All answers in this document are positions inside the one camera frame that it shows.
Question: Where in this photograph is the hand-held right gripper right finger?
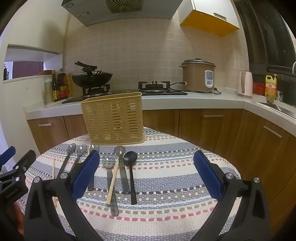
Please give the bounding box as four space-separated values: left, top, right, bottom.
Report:
192 150 271 241

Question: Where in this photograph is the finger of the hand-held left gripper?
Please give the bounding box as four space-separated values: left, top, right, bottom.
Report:
0 146 16 166
0 150 37 186

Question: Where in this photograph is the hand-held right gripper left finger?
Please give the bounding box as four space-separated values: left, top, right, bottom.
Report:
24 150 102 241

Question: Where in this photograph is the metal spoon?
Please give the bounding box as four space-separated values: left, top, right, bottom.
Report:
102 154 119 216
87 144 100 191
114 146 130 194
69 144 88 173
57 143 77 179

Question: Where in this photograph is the beige plastic utensil basket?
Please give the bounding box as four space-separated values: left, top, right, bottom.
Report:
80 92 145 145

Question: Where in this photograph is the person's left hand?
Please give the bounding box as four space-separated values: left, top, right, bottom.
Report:
13 203 25 235

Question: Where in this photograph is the wooden base cabinet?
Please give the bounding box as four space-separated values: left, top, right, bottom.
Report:
26 108 296 232

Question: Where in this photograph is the striped woven tablecloth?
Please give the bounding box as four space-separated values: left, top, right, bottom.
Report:
17 127 242 241

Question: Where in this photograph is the black plastic spoon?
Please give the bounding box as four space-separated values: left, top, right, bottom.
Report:
123 151 138 205

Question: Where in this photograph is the white seasoning container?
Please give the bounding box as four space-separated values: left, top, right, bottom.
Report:
44 78 53 105

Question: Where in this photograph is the white kitchen countertop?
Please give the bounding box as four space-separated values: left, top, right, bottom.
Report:
23 89 296 129

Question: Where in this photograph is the dark sauce bottle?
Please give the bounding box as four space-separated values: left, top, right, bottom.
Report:
52 70 58 102

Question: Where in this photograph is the yellow seasoning bottle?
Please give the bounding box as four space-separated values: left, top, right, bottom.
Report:
66 74 73 98

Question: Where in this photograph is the black wok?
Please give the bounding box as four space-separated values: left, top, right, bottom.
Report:
71 61 114 88

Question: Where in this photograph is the steel sink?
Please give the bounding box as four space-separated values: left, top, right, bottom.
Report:
257 102 296 121

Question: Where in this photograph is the black gas stove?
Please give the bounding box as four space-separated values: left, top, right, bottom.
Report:
62 81 188 104

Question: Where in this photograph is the white electric kettle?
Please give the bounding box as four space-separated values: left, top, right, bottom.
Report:
237 70 253 98

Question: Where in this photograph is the red packet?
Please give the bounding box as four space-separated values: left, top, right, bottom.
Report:
253 82 266 96

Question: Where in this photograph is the yellow oil bottle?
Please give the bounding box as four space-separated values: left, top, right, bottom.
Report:
265 74 278 103

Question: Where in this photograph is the dark window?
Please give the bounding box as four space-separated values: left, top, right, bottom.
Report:
233 0 296 75

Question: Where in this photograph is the grey range hood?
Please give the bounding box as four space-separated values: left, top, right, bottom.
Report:
61 0 183 27

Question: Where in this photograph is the black power cord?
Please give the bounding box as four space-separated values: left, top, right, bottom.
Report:
170 82 222 94

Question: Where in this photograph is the white and yellow wall cabinet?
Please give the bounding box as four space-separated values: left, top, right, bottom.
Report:
179 0 241 37

